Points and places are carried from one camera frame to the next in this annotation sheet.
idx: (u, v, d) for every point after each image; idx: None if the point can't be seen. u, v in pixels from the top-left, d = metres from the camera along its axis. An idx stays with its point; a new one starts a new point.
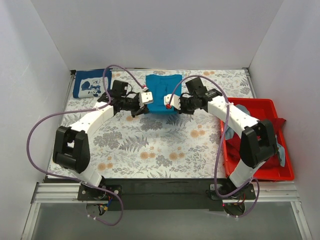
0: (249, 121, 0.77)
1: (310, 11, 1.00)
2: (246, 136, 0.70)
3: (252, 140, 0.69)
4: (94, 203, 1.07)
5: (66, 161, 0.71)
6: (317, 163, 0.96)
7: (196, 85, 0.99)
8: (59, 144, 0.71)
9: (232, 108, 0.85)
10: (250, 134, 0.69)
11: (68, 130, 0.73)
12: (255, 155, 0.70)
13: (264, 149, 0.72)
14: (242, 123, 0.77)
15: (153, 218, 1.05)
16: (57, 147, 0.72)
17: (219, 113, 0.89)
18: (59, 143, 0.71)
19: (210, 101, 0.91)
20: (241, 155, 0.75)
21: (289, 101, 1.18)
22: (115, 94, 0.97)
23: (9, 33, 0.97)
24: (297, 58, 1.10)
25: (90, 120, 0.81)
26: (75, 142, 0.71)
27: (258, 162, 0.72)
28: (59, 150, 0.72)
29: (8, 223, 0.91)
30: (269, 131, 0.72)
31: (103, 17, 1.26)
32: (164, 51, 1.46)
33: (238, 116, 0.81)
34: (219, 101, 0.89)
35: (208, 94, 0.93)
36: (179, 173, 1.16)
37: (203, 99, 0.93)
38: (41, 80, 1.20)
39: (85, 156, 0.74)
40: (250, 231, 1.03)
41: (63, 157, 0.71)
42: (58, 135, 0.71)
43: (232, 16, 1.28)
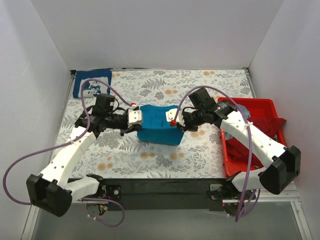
0: (276, 148, 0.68)
1: (310, 11, 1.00)
2: (274, 169, 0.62)
3: (280, 173, 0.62)
4: (94, 204, 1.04)
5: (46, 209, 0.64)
6: (317, 163, 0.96)
7: (203, 96, 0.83)
8: (33, 194, 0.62)
9: (254, 130, 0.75)
10: (279, 166, 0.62)
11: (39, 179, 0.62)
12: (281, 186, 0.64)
13: (289, 177, 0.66)
14: (268, 151, 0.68)
15: (153, 218, 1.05)
16: (33, 196, 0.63)
17: (236, 134, 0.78)
18: (33, 193, 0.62)
19: (225, 119, 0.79)
20: (263, 181, 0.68)
21: (289, 101, 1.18)
22: (98, 112, 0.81)
23: (9, 33, 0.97)
24: (297, 58, 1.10)
25: (64, 162, 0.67)
26: (48, 195, 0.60)
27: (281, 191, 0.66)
28: (36, 198, 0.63)
29: (8, 223, 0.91)
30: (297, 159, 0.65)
31: (103, 17, 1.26)
32: (164, 51, 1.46)
33: (262, 141, 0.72)
34: (236, 119, 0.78)
35: (220, 107, 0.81)
36: (179, 173, 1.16)
37: (215, 115, 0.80)
38: (41, 81, 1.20)
39: (64, 202, 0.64)
40: (250, 231, 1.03)
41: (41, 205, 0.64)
42: (29, 187, 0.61)
43: (232, 16, 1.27)
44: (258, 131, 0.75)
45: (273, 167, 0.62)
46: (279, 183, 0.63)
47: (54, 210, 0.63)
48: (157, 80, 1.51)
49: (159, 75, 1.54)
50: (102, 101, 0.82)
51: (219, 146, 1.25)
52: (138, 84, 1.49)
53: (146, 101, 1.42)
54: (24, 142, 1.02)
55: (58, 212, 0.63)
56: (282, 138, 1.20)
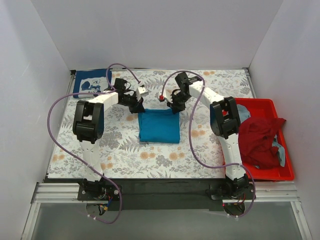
0: (218, 98, 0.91)
1: (310, 11, 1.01)
2: (212, 109, 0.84)
3: (217, 112, 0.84)
4: (94, 203, 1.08)
5: (86, 127, 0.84)
6: (316, 163, 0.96)
7: (182, 76, 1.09)
8: (80, 115, 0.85)
9: (207, 90, 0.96)
10: (216, 107, 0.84)
11: (86, 104, 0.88)
12: (221, 125, 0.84)
13: (229, 120, 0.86)
14: (212, 100, 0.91)
15: (153, 217, 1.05)
16: (77, 117, 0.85)
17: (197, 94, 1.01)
18: (79, 114, 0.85)
19: (190, 85, 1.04)
20: (213, 126, 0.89)
21: (288, 101, 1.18)
22: (117, 89, 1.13)
23: (10, 33, 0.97)
24: (297, 58, 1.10)
25: (104, 98, 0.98)
26: (95, 110, 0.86)
27: (225, 132, 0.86)
28: (79, 120, 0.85)
29: (8, 222, 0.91)
30: (232, 106, 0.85)
31: (104, 18, 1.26)
32: (164, 50, 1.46)
33: (210, 94, 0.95)
34: (197, 84, 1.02)
35: (191, 80, 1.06)
36: (178, 173, 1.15)
37: (187, 85, 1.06)
38: (41, 80, 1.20)
39: (101, 123, 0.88)
40: (250, 232, 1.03)
41: (83, 125, 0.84)
42: (79, 109, 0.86)
43: (232, 16, 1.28)
44: (210, 89, 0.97)
45: (212, 108, 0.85)
46: (218, 122, 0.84)
47: (95, 125, 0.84)
48: (157, 80, 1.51)
49: (159, 75, 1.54)
50: (119, 81, 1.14)
51: (219, 146, 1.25)
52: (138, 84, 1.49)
53: (146, 101, 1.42)
54: (24, 141, 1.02)
55: (96, 131, 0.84)
56: (282, 138, 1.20)
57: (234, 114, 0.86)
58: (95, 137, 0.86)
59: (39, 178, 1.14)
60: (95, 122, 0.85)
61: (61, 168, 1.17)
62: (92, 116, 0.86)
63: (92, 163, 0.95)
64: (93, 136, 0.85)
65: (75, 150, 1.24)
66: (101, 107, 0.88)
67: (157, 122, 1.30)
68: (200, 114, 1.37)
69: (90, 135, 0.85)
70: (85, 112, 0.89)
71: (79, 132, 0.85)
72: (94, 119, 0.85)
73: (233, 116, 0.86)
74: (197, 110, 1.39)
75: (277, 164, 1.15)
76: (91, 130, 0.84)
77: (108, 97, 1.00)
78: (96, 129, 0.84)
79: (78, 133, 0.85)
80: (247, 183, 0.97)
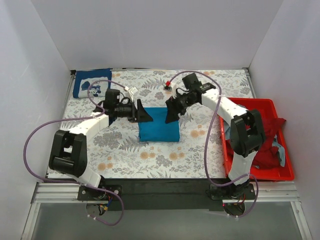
0: (239, 111, 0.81)
1: (310, 11, 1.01)
2: (234, 124, 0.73)
3: (240, 128, 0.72)
4: (94, 203, 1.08)
5: (64, 164, 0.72)
6: (317, 163, 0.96)
7: (192, 79, 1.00)
8: (58, 148, 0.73)
9: (224, 99, 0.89)
10: (238, 122, 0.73)
11: (66, 134, 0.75)
12: (244, 143, 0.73)
13: (253, 137, 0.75)
14: (232, 113, 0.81)
15: (152, 218, 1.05)
16: (55, 151, 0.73)
17: (211, 105, 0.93)
18: (57, 146, 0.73)
19: (204, 94, 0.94)
20: (233, 143, 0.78)
21: (289, 101, 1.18)
22: (109, 104, 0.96)
23: (10, 34, 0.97)
24: (297, 58, 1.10)
25: (89, 125, 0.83)
26: (75, 143, 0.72)
27: (246, 150, 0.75)
28: (57, 154, 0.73)
29: (8, 223, 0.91)
30: (257, 120, 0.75)
31: (103, 18, 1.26)
32: (164, 50, 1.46)
33: (228, 106, 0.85)
34: (212, 93, 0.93)
35: (203, 87, 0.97)
36: (179, 173, 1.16)
37: (197, 92, 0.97)
38: (41, 80, 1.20)
39: (82, 158, 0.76)
40: (250, 232, 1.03)
41: (61, 161, 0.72)
42: (56, 139, 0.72)
43: (232, 16, 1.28)
44: (227, 100, 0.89)
45: (233, 123, 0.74)
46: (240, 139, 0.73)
47: (75, 162, 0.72)
48: (157, 80, 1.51)
49: (159, 75, 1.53)
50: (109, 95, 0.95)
51: (219, 146, 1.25)
52: (138, 84, 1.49)
53: (146, 101, 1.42)
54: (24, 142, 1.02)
55: (75, 168, 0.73)
56: (282, 137, 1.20)
57: (257, 129, 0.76)
58: (76, 173, 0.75)
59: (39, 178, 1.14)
60: (75, 158, 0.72)
61: None
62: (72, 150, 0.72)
63: (85, 182, 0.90)
64: (72, 173, 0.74)
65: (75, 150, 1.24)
66: (83, 139, 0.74)
67: (156, 121, 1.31)
68: (200, 114, 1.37)
69: (69, 172, 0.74)
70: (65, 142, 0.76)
71: (57, 168, 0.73)
72: (73, 155, 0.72)
73: (257, 132, 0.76)
74: (197, 109, 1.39)
75: (277, 164, 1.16)
76: (70, 168, 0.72)
77: (94, 124, 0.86)
78: (76, 166, 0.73)
79: (55, 169, 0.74)
80: (247, 184, 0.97)
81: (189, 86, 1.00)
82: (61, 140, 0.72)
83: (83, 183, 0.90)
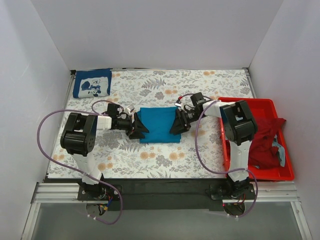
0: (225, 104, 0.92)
1: (310, 11, 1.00)
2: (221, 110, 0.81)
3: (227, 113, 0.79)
4: (94, 203, 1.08)
5: (76, 136, 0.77)
6: (317, 163, 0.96)
7: (198, 97, 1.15)
8: (71, 125, 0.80)
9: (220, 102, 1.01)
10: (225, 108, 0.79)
11: (78, 116, 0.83)
12: (234, 127, 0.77)
13: (243, 123, 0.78)
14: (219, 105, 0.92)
15: (152, 218, 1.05)
16: (68, 128, 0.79)
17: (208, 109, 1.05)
18: (71, 124, 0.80)
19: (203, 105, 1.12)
20: (227, 132, 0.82)
21: (289, 101, 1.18)
22: (110, 114, 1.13)
23: (10, 34, 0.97)
24: (297, 58, 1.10)
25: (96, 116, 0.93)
26: (88, 120, 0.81)
27: (238, 135, 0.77)
28: (70, 129, 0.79)
29: (8, 222, 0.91)
30: (244, 107, 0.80)
31: (103, 17, 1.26)
32: (164, 50, 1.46)
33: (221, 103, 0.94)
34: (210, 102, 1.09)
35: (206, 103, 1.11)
36: (179, 173, 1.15)
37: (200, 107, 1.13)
38: (41, 80, 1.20)
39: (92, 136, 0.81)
40: (250, 232, 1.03)
41: (73, 135, 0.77)
42: (70, 118, 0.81)
43: (232, 16, 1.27)
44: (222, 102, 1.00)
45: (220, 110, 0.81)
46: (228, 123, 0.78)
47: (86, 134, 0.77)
48: (157, 80, 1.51)
49: (159, 75, 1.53)
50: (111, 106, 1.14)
51: (219, 146, 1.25)
52: (138, 84, 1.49)
53: (146, 101, 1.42)
54: (24, 142, 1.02)
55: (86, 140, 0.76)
56: (282, 137, 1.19)
57: (247, 116, 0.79)
58: (86, 150, 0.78)
59: (39, 178, 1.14)
60: (87, 131, 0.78)
61: (60, 168, 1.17)
62: (85, 126, 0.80)
63: (88, 171, 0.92)
64: (82, 149, 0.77)
65: None
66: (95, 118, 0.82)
67: (157, 121, 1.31)
68: None
69: (79, 148, 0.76)
70: (77, 125, 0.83)
71: (68, 143, 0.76)
72: (85, 129, 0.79)
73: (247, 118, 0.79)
74: None
75: (277, 164, 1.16)
76: (81, 142, 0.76)
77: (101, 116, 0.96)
78: (87, 140, 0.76)
79: (66, 146, 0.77)
80: (247, 183, 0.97)
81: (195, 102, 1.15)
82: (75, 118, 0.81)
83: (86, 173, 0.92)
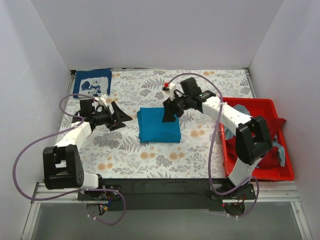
0: (242, 118, 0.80)
1: (310, 11, 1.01)
2: (239, 132, 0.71)
3: (246, 137, 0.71)
4: (94, 203, 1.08)
5: (61, 179, 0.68)
6: (317, 163, 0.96)
7: (191, 85, 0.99)
8: (50, 166, 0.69)
9: (226, 107, 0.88)
10: (244, 132, 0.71)
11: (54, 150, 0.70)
12: (250, 152, 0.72)
13: (259, 145, 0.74)
14: (237, 121, 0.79)
15: (152, 218, 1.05)
16: (48, 170, 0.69)
17: (214, 113, 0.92)
18: (50, 165, 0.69)
19: (204, 102, 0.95)
20: (239, 152, 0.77)
21: (289, 101, 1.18)
22: (86, 113, 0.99)
23: (10, 33, 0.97)
24: (297, 58, 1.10)
25: (75, 135, 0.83)
26: (67, 155, 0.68)
27: (254, 159, 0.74)
28: (51, 171, 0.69)
29: (8, 223, 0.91)
30: (262, 128, 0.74)
31: (103, 17, 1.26)
32: (164, 50, 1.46)
33: (231, 113, 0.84)
34: (212, 101, 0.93)
35: (202, 96, 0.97)
36: (179, 173, 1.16)
37: (198, 102, 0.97)
38: (41, 80, 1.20)
39: (79, 168, 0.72)
40: (250, 232, 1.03)
41: (58, 178, 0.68)
42: (46, 158, 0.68)
43: (232, 16, 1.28)
44: (229, 106, 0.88)
45: (238, 132, 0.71)
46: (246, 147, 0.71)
47: (73, 174, 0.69)
48: (157, 80, 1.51)
49: (159, 75, 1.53)
50: (83, 103, 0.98)
51: (219, 146, 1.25)
52: (138, 84, 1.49)
53: (146, 101, 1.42)
54: (24, 141, 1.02)
55: (75, 179, 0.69)
56: (282, 138, 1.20)
57: (263, 136, 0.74)
58: (77, 184, 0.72)
59: (39, 178, 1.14)
60: (72, 170, 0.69)
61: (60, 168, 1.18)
62: (66, 164, 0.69)
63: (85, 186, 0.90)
64: (73, 185, 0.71)
65: None
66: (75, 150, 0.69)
67: (157, 121, 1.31)
68: (200, 114, 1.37)
69: (70, 185, 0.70)
70: (56, 158, 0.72)
71: (56, 186, 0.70)
72: (69, 168, 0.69)
73: (263, 139, 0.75)
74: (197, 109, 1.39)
75: (277, 164, 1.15)
76: (70, 181, 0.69)
77: (78, 132, 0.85)
78: (76, 178, 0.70)
79: (55, 187, 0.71)
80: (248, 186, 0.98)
81: (189, 94, 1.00)
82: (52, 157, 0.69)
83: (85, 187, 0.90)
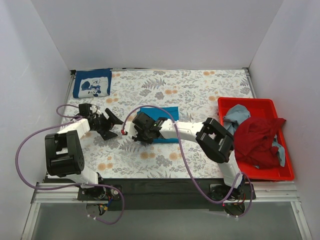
0: (196, 127, 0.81)
1: (310, 11, 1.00)
2: (201, 142, 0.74)
3: (208, 142, 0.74)
4: (94, 203, 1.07)
5: (63, 161, 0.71)
6: (317, 163, 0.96)
7: (143, 119, 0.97)
8: (52, 150, 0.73)
9: (180, 123, 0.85)
10: (203, 137, 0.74)
11: (56, 137, 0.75)
12: (219, 151, 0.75)
13: (223, 142, 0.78)
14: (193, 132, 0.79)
15: (152, 218, 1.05)
16: (50, 154, 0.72)
17: (173, 134, 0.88)
18: (51, 149, 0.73)
19: (160, 129, 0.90)
20: (210, 158, 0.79)
21: (289, 101, 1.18)
22: (84, 115, 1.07)
23: (10, 34, 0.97)
24: (297, 57, 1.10)
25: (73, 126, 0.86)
26: (68, 138, 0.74)
27: (226, 156, 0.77)
28: (53, 155, 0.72)
29: (8, 222, 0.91)
30: (216, 127, 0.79)
31: (103, 17, 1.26)
32: (164, 50, 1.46)
33: (186, 127, 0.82)
34: (167, 124, 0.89)
35: (157, 123, 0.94)
36: (179, 173, 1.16)
37: (156, 131, 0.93)
38: (41, 80, 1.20)
39: (79, 153, 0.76)
40: (250, 232, 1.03)
41: (59, 160, 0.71)
42: (48, 142, 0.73)
43: (232, 16, 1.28)
44: (182, 121, 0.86)
45: (200, 141, 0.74)
46: (215, 150, 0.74)
47: (74, 155, 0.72)
48: (157, 80, 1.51)
49: (159, 75, 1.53)
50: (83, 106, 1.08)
51: None
52: (138, 84, 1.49)
53: (146, 101, 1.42)
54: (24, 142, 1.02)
55: (76, 161, 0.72)
56: (282, 138, 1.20)
57: (222, 134, 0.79)
58: (79, 169, 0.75)
59: (39, 178, 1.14)
60: (74, 152, 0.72)
61: None
62: (68, 146, 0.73)
63: (86, 180, 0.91)
64: (74, 169, 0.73)
65: None
66: (74, 135, 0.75)
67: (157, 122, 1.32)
68: (200, 114, 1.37)
69: (72, 170, 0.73)
70: (58, 145, 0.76)
71: (57, 170, 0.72)
72: (70, 150, 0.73)
73: (223, 135, 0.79)
74: (197, 109, 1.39)
75: (277, 164, 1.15)
76: (71, 164, 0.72)
77: (77, 124, 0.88)
78: (76, 160, 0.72)
79: (56, 172, 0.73)
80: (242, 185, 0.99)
81: (144, 127, 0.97)
82: (53, 141, 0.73)
83: (84, 182, 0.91)
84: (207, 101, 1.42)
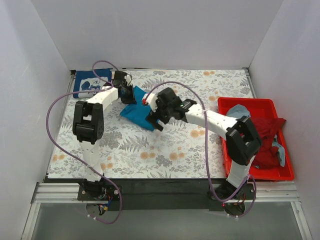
0: (228, 122, 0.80)
1: (310, 11, 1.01)
2: (230, 138, 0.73)
3: (237, 141, 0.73)
4: (94, 203, 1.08)
5: (85, 128, 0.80)
6: (317, 162, 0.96)
7: (170, 95, 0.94)
8: (79, 116, 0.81)
9: (210, 113, 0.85)
10: (233, 135, 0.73)
11: (85, 104, 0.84)
12: (244, 153, 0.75)
13: (250, 144, 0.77)
14: (223, 126, 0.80)
15: (152, 217, 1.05)
16: (76, 118, 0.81)
17: (199, 122, 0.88)
18: (78, 114, 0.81)
19: (187, 112, 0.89)
20: (232, 154, 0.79)
21: (289, 101, 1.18)
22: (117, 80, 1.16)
23: (10, 34, 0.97)
24: (297, 57, 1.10)
25: (103, 97, 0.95)
26: (94, 110, 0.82)
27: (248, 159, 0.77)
28: (78, 121, 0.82)
29: (9, 222, 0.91)
30: (249, 126, 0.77)
31: (103, 17, 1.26)
32: (164, 50, 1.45)
33: (217, 119, 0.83)
34: (195, 109, 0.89)
35: (183, 105, 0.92)
36: (179, 173, 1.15)
37: (181, 112, 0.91)
38: (41, 79, 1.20)
39: (100, 125, 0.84)
40: (250, 232, 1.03)
41: (82, 126, 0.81)
42: (77, 108, 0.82)
43: (232, 16, 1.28)
44: (213, 112, 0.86)
45: (229, 138, 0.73)
46: (240, 151, 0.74)
47: (95, 126, 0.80)
48: (157, 80, 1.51)
49: (159, 75, 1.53)
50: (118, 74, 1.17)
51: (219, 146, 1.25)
52: (138, 84, 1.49)
53: None
54: (24, 142, 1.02)
55: (96, 131, 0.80)
56: (282, 138, 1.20)
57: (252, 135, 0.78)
58: (96, 138, 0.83)
59: (39, 178, 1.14)
60: (95, 123, 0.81)
61: (60, 168, 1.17)
62: (92, 117, 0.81)
63: (93, 164, 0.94)
64: (93, 138, 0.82)
65: (75, 150, 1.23)
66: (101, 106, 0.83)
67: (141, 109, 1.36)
68: None
69: (90, 136, 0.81)
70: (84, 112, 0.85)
71: (79, 132, 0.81)
72: (93, 120, 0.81)
73: (253, 137, 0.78)
74: None
75: (277, 164, 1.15)
76: (91, 132, 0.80)
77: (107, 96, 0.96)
78: (97, 129, 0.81)
79: (77, 134, 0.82)
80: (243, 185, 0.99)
81: (169, 105, 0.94)
82: (82, 109, 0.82)
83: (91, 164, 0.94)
84: (207, 101, 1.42)
